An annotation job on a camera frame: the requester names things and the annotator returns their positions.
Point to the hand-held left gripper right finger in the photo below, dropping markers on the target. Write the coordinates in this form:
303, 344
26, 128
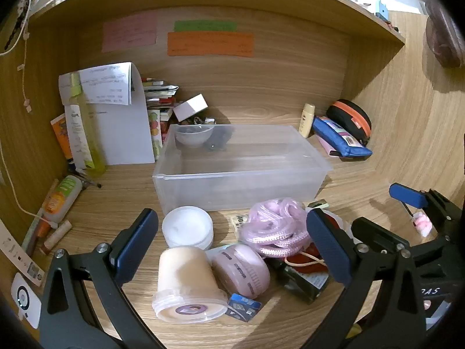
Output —
327, 247

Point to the small blue card packet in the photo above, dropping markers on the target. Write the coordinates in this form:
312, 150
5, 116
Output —
243, 307

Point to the green sticky note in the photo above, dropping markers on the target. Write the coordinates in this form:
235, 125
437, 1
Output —
205, 26

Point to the beige cup with clear lid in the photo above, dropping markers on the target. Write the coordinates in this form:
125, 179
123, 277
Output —
185, 276

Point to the small pink white object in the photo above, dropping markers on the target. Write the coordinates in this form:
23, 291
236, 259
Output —
422, 224

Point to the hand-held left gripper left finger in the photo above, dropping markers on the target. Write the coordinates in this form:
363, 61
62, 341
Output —
134, 241

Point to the flat pink item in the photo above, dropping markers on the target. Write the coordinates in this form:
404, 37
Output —
325, 145

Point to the pink sticky note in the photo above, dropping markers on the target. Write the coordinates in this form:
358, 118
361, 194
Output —
129, 31

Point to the small white box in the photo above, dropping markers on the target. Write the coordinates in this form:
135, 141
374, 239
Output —
190, 107

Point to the blue pencil case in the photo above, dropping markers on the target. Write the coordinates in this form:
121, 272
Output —
338, 138

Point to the clear plastic storage box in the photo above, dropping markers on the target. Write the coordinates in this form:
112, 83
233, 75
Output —
254, 174

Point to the small black white clip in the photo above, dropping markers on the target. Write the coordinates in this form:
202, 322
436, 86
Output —
319, 204

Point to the white round container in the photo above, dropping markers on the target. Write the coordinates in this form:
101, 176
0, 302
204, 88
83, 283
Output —
187, 225

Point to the orange sticky note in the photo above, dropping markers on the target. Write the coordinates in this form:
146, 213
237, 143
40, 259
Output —
210, 43

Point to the small white printed tag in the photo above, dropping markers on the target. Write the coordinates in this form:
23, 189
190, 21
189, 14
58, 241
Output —
239, 221

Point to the black pen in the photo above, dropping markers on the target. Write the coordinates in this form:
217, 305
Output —
87, 180

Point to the beige lip balm stick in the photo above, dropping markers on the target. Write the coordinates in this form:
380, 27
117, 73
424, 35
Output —
56, 238

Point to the white round-button device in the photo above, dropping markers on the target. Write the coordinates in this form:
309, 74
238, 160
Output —
31, 298

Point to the pink round jar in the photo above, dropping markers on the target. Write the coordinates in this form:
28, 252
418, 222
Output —
239, 269

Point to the orange brown pen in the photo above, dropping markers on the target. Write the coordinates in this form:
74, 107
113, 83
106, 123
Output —
34, 236

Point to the fruit print carton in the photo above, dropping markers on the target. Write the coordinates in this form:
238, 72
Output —
155, 134

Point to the grey bowl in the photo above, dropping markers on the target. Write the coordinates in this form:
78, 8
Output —
192, 138

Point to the dark box with label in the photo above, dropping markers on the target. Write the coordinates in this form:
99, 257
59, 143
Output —
298, 283

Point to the black orange zip case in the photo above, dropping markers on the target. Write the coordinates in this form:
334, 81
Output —
350, 116

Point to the stack of books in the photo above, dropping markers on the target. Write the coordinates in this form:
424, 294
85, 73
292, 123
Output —
160, 94

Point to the white paper sheet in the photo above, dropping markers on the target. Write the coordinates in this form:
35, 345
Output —
123, 131

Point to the small cream bottle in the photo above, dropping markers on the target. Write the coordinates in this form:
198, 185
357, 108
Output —
307, 120

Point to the orange printed packet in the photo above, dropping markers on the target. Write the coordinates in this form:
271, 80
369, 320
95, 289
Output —
60, 134

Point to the orange green lotion tube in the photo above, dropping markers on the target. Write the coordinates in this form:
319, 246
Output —
60, 198

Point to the brown leather pouch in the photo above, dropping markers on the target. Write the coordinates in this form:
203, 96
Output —
445, 32

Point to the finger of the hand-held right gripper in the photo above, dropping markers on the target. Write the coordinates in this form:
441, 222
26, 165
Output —
381, 232
407, 194

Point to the small metal items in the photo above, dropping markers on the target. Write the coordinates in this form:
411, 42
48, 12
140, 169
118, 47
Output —
201, 120

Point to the white paper strip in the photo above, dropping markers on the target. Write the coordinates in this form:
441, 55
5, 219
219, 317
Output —
14, 251

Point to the yellow green bottle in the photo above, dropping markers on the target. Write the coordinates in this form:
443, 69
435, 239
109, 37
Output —
93, 149

